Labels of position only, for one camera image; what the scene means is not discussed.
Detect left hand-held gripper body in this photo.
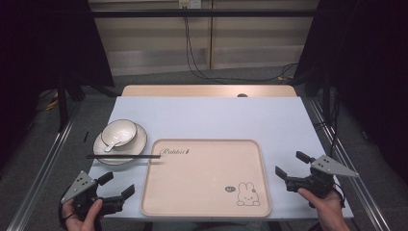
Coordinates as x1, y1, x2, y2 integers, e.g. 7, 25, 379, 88
60, 169, 125, 222

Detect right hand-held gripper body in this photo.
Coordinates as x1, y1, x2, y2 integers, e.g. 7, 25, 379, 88
284, 154, 360, 200

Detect person's left hand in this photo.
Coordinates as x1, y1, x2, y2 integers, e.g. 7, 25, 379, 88
62, 198, 104, 231

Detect person's right hand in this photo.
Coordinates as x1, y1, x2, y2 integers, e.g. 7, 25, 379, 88
296, 187, 352, 231

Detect black chopstick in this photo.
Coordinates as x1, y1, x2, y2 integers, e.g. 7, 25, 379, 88
86, 154, 162, 159
86, 155, 162, 160

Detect white ceramic spoon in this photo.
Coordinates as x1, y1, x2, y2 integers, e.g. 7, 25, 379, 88
104, 140, 122, 153

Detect white plate with dark rim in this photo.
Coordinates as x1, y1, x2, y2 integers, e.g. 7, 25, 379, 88
92, 123, 148, 167

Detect white bowl with dark rim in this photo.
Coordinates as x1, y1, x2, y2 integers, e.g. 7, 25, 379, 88
100, 118, 139, 148

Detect beige tray with rabbit print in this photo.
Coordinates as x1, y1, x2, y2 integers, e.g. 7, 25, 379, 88
140, 138, 272, 218

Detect black metal stand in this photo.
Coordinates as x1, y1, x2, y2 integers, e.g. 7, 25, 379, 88
55, 71, 71, 133

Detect white table cover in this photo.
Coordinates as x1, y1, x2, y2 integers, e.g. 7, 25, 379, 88
88, 95, 354, 221

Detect black curtain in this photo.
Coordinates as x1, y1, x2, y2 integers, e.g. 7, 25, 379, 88
293, 0, 408, 186
0, 0, 115, 167

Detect wooden table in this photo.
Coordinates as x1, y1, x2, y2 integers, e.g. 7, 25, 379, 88
120, 84, 298, 98

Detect black horizontal bar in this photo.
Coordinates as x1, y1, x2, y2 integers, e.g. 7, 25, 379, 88
90, 9, 319, 19

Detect black wrist strap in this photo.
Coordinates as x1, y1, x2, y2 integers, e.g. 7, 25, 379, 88
58, 203, 75, 229
332, 182, 346, 209

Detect metal floor rail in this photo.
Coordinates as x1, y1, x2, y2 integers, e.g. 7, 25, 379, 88
306, 97, 393, 231
5, 101, 83, 231

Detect black floor cable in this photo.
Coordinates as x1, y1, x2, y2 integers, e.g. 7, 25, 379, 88
313, 94, 342, 159

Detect yellow cable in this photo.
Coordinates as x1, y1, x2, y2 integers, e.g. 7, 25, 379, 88
43, 99, 60, 112

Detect black wall cable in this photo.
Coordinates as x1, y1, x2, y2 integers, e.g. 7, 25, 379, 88
182, 7, 299, 83

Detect white wall socket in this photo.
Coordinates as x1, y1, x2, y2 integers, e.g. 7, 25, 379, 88
178, 0, 203, 10

